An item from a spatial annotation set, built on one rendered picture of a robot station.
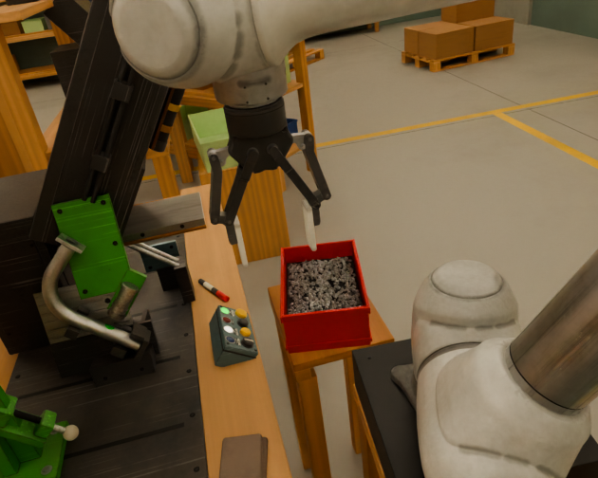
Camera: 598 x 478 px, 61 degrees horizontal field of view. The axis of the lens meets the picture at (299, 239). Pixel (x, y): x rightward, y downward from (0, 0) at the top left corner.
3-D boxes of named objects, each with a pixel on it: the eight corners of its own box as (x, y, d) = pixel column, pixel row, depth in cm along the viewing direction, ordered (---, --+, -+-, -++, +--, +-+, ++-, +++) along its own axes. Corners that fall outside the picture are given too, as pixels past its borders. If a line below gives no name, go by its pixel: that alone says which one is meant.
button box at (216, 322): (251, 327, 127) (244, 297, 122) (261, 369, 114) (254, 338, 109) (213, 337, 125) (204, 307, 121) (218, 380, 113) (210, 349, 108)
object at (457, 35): (476, 45, 733) (478, -11, 696) (513, 54, 667) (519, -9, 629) (401, 62, 706) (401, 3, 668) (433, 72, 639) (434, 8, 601)
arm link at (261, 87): (291, 49, 56) (297, 103, 59) (274, 38, 64) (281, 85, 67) (209, 64, 55) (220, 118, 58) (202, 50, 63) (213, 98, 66)
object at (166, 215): (201, 201, 137) (199, 192, 136) (206, 229, 124) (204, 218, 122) (51, 233, 132) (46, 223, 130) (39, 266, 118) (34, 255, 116)
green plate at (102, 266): (138, 275, 119) (113, 187, 113) (135, 287, 111) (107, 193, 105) (88, 287, 117) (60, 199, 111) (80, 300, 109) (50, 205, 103)
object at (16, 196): (99, 272, 151) (57, 166, 134) (87, 338, 125) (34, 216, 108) (34, 286, 148) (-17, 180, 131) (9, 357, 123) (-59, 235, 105)
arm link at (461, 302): (499, 340, 94) (513, 240, 82) (521, 424, 79) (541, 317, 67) (409, 338, 97) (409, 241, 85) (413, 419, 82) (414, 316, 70)
